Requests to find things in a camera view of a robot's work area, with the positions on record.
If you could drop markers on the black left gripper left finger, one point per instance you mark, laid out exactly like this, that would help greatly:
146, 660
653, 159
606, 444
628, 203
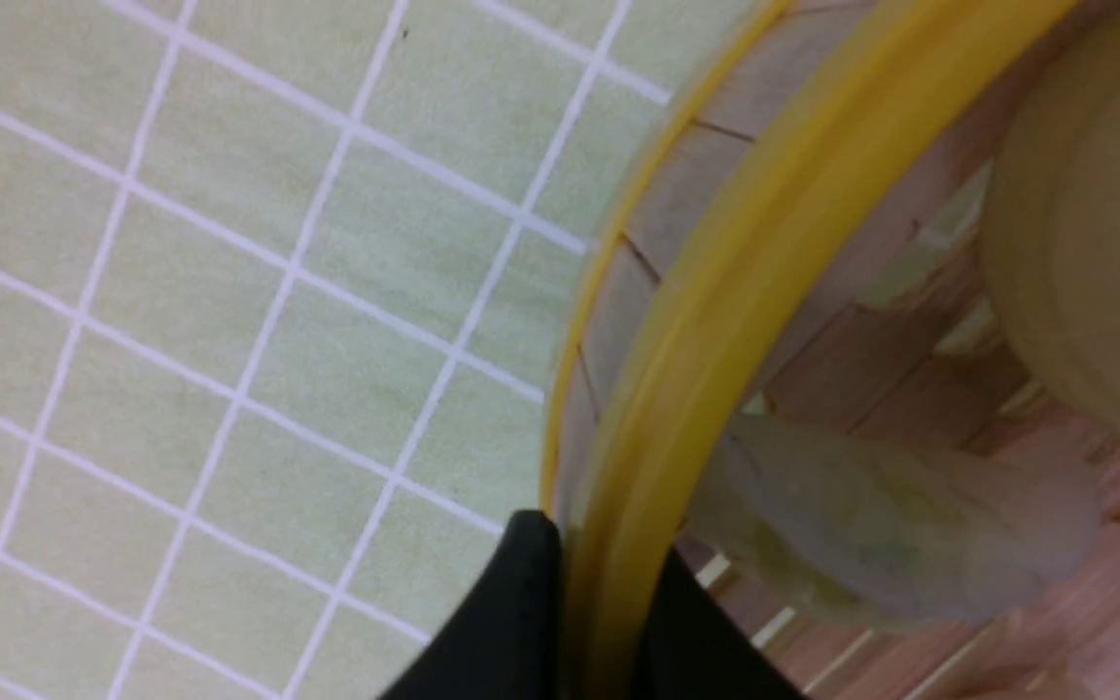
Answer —
501, 643

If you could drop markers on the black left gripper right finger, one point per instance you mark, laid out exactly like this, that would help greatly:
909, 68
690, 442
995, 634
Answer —
691, 650

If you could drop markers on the yellow-rimmed bamboo steamer basket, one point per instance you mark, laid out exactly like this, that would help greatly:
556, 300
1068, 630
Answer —
801, 240

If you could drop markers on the green checked tablecloth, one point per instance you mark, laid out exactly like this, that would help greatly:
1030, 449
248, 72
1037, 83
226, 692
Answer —
280, 285

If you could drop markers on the yellow-green round bun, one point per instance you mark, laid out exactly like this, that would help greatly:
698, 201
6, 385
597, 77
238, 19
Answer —
1049, 244

